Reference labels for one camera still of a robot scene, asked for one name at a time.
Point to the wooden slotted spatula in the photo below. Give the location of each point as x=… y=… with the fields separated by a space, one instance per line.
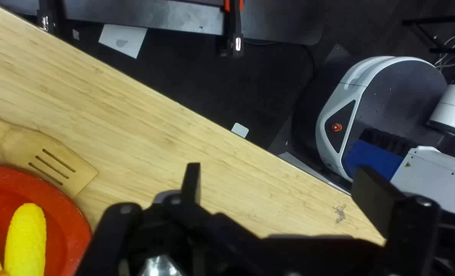
x=44 y=161

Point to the small white card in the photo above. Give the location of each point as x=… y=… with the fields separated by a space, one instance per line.
x=240 y=131

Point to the white and blue machine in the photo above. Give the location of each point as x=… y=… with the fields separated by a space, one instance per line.
x=385 y=97

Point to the white cylindrical part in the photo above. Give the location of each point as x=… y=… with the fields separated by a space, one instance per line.
x=454 y=109

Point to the black orange clamp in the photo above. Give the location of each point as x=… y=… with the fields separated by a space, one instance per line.
x=235 y=31

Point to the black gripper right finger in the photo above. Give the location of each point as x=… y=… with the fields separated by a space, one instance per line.
x=405 y=230

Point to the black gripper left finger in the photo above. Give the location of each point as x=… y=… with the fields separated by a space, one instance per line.
x=151 y=240

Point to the yellow banana toy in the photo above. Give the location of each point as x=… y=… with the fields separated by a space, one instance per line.
x=27 y=240

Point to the red plate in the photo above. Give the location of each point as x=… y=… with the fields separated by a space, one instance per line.
x=64 y=224

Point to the white paper sheet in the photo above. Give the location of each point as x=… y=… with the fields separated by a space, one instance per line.
x=122 y=40

